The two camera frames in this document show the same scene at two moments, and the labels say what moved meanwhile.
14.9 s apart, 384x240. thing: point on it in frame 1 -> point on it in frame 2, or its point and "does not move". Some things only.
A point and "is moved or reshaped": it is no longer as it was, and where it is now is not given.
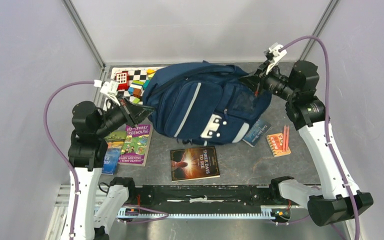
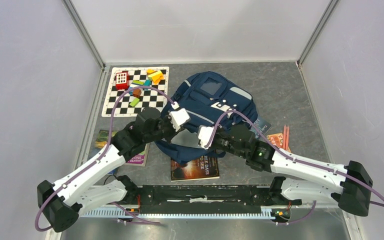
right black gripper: x=260 y=78 -> x=213 y=143
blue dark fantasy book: x=256 y=132 does not move
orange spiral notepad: x=276 y=142 does not move
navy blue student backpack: x=202 y=101 is moved or reshaped
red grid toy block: x=123 y=80 does not move
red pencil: x=285 y=137 does not move
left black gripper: x=133 y=114 -> x=173 y=132
